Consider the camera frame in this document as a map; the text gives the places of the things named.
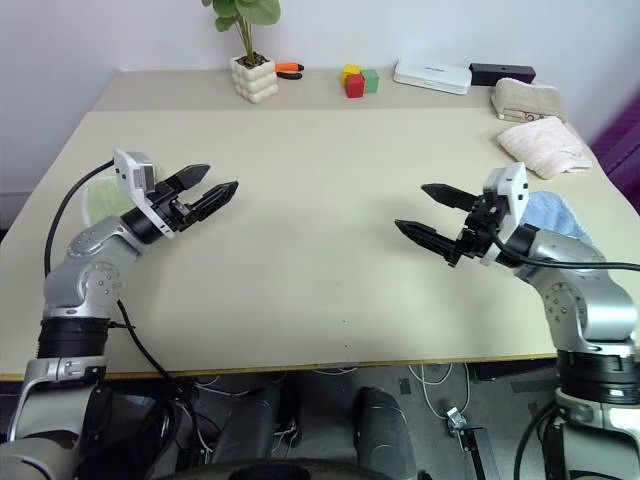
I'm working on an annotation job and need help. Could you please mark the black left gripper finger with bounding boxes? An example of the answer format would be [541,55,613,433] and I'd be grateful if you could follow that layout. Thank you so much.
[187,180,240,224]
[159,163,212,194]

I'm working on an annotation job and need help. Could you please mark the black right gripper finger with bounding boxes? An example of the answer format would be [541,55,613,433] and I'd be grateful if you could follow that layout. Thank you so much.
[394,218,464,267]
[421,183,482,212]

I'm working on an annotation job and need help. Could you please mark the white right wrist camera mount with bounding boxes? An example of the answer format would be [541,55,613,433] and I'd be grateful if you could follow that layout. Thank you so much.
[480,162,530,265]

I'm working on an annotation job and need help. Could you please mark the white flat box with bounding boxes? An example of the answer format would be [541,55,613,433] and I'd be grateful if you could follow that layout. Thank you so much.
[392,58,473,96]

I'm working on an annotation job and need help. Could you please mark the dark rounded shape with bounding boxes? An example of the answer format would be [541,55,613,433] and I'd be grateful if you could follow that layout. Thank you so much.
[214,384,304,464]
[353,385,419,480]

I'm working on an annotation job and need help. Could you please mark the blue towel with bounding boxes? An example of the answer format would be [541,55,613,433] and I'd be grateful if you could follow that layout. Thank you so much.
[519,191,594,246]

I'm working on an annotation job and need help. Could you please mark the white bubble plant pot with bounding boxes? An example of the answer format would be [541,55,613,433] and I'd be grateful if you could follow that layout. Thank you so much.
[230,52,279,105]

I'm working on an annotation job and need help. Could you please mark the green towel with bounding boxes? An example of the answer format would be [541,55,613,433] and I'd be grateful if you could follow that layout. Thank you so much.
[82,179,134,226]

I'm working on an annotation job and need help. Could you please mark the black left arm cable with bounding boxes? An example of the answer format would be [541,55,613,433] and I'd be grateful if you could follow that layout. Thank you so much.
[43,159,174,384]

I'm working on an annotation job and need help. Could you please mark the person's purple clothed torso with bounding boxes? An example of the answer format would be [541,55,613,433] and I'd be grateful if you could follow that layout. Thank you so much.
[592,92,640,194]

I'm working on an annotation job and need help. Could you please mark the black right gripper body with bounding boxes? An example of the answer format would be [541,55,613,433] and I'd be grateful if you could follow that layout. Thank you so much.
[455,192,512,261]

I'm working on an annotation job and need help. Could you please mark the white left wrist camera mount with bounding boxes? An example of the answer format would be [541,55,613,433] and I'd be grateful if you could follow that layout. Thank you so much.
[113,149,177,241]

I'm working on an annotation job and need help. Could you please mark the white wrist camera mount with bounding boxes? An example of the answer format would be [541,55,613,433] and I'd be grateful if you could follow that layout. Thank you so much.
[480,162,530,265]
[113,149,177,241]

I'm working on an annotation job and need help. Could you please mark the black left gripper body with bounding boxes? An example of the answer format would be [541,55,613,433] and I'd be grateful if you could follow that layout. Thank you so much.
[147,183,202,233]

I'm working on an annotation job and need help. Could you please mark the beige towel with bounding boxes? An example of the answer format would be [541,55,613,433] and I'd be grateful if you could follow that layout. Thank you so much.
[490,77,569,123]

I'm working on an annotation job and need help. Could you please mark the green leafy plant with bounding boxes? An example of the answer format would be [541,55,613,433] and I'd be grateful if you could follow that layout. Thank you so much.
[201,0,282,64]

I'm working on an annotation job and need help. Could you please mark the metal clamp with black bracket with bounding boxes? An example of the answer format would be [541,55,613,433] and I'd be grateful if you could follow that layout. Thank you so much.
[444,407,489,480]

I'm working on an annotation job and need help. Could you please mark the pink towel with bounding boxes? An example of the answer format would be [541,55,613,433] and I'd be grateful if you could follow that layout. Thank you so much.
[497,117,595,180]

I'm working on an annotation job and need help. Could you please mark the white cable under table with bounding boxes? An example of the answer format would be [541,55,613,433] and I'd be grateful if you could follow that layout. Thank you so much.
[407,363,474,419]

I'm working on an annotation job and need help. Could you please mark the orange handled pliers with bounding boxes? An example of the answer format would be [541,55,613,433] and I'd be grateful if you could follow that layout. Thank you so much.
[274,61,306,81]

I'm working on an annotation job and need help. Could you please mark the black rectangular box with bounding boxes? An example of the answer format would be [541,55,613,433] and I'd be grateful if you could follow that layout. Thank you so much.
[468,62,537,86]

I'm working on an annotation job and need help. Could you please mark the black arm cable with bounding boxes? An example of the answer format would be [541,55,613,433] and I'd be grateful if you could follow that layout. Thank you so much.
[489,222,640,274]
[43,159,174,384]

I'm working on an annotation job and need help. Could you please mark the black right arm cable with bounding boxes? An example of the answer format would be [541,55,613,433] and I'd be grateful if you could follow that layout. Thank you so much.
[489,222,640,274]

